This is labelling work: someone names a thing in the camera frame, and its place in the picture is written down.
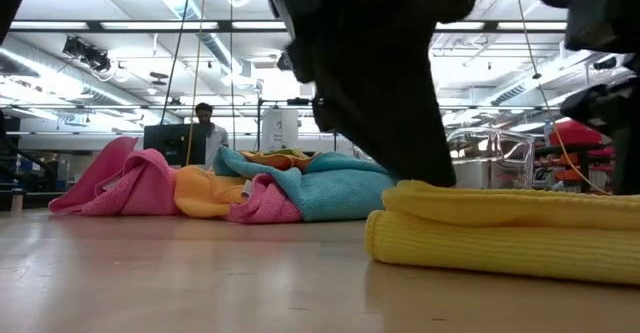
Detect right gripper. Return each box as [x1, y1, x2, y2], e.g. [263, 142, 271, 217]
[559, 0, 640, 197]

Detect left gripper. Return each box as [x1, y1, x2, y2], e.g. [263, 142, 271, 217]
[259, 0, 494, 189]

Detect blue microfiber towel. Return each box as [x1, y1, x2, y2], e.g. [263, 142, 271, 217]
[213, 146, 401, 223]

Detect yellow microfiber towel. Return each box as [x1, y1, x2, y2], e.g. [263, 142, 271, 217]
[363, 179, 640, 287]

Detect pink microfiber towel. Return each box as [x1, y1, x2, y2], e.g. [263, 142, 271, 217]
[227, 172, 304, 224]
[48, 136, 181, 218]

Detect orange microfiber towel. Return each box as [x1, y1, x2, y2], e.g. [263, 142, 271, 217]
[172, 148, 321, 219]

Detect red cart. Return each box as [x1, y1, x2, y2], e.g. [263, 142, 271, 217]
[532, 118, 617, 195]

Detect clear plastic bin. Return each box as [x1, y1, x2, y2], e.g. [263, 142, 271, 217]
[443, 126, 537, 191]

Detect white board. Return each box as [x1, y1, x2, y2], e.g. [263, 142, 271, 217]
[260, 108, 300, 152]

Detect person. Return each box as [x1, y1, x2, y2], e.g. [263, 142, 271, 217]
[193, 101, 231, 170]

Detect black monitor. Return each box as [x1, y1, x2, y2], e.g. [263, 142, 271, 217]
[143, 122, 209, 167]

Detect black overhead light beam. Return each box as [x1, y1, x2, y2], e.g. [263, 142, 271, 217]
[0, 18, 571, 35]

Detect thin hanging cable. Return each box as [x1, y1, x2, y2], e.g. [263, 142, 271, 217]
[513, 0, 611, 195]

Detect black vertical cable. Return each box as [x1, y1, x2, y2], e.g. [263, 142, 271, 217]
[228, 0, 236, 147]

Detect black hanging cable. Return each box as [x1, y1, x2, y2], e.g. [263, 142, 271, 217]
[159, 0, 196, 125]

